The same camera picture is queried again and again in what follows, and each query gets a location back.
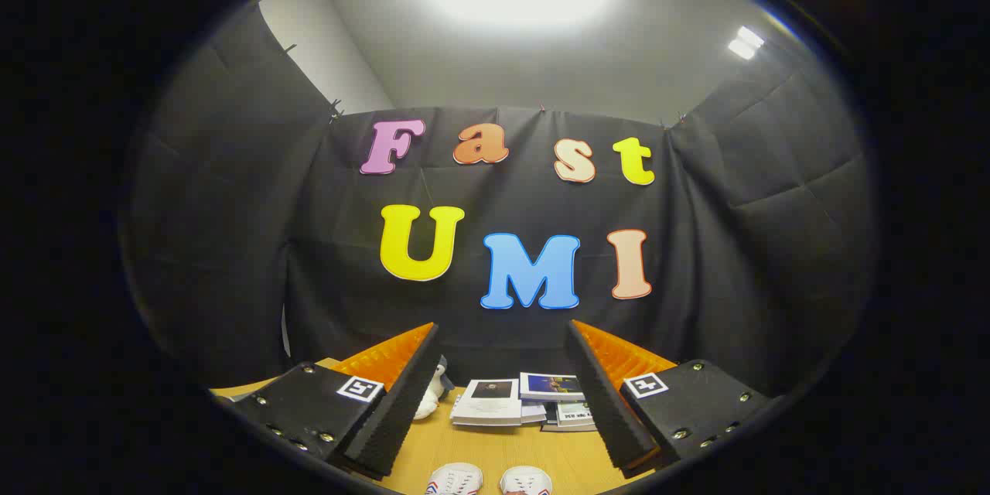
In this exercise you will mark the blue picture cover book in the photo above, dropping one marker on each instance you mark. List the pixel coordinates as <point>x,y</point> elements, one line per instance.
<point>549,387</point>

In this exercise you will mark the white plush toy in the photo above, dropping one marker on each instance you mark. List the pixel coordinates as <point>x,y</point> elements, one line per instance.
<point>427,402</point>

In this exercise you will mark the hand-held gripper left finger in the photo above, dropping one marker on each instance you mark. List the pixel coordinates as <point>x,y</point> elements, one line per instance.
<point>402,410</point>

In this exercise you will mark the white striped canvas shoe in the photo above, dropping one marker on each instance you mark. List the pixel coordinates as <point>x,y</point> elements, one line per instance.
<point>456,479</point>
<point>526,481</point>

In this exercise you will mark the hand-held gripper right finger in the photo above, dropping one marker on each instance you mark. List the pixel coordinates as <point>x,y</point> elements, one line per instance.
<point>607,410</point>

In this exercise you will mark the small ceiling light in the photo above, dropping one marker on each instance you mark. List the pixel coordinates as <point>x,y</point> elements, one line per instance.
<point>746,42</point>

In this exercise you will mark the dark book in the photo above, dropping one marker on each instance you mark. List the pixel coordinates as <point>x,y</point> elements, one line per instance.
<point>549,416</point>

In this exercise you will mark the white portrait cover book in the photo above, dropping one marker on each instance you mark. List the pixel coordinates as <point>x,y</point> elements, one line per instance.
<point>491,402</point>

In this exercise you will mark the thick white book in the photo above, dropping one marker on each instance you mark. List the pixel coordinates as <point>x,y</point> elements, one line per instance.
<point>532,411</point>

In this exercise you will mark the white teal cover book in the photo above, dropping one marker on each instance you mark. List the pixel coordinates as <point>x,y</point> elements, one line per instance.
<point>574,414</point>

